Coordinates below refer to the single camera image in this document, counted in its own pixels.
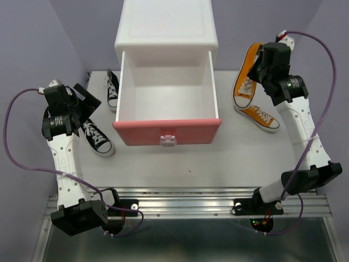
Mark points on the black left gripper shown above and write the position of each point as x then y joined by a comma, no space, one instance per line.
91,103

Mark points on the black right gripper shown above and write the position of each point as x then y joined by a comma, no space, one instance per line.
253,72

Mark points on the orange sneaker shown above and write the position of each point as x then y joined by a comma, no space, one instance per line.
244,88
263,120

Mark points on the pink front white drawer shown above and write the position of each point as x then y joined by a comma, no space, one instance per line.
167,94

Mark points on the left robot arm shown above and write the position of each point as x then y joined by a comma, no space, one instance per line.
77,211

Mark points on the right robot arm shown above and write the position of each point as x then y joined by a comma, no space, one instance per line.
289,95

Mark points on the white shoe cabinet shell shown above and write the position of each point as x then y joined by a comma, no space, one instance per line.
166,24

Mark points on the black sneaker back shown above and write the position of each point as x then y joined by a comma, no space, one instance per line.
112,85

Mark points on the black sneaker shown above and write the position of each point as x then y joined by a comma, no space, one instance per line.
112,85
98,141

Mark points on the black sneaker front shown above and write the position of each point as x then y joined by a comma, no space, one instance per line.
98,141

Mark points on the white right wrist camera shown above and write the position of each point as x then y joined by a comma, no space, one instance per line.
284,38

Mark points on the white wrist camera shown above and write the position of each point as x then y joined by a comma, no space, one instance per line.
53,83
284,38

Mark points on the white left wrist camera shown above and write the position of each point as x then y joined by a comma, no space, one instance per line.
53,83

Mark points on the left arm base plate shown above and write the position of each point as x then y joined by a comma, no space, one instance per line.
123,204

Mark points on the aluminium mounting rail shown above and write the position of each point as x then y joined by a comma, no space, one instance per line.
216,202

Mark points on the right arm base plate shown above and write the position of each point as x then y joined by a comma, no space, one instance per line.
248,207

